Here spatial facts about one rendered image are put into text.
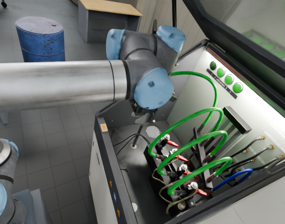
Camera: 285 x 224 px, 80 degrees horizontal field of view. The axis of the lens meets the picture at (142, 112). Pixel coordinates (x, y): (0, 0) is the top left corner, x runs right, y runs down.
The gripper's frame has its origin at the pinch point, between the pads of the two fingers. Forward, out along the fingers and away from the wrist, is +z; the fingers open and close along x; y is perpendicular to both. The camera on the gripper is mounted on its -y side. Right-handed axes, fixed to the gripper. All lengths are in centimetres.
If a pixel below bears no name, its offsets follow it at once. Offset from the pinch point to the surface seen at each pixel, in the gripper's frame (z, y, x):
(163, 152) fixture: 25.5, -18.1, 2.2
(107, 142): 28.5, 8.2, -12.0
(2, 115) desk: 110, 81, -118
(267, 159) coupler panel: -1, -44, 28
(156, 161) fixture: 25.5, -11.9, 6.0
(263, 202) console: -6.3, -20.0, 38.9
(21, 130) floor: 123, 67, -107
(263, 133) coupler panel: -7.8, -43.8, 19.6
